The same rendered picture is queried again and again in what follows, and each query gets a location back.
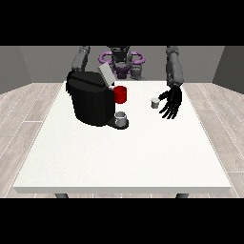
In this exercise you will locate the dark table leg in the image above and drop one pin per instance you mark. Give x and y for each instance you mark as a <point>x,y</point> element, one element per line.
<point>182,195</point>
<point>61,195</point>

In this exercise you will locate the pale grey machine lid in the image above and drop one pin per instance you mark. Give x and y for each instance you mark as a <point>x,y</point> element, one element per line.
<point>106,73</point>

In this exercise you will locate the small grey coffee pod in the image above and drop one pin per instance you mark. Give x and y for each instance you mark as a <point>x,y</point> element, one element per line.
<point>155,103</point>

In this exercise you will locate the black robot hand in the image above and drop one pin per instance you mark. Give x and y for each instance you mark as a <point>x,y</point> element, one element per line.
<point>172,100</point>

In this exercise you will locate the small grey cup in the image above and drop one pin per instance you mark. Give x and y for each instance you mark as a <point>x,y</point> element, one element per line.
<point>120,118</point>

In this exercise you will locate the black coffee machine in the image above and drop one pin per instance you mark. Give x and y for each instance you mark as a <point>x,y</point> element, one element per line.
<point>90,98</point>

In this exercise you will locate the red pod holder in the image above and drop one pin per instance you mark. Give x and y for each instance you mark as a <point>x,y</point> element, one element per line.
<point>120,94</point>

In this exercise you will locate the grey robot trunk purple rings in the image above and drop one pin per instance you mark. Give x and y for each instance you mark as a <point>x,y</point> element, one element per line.
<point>122,63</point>

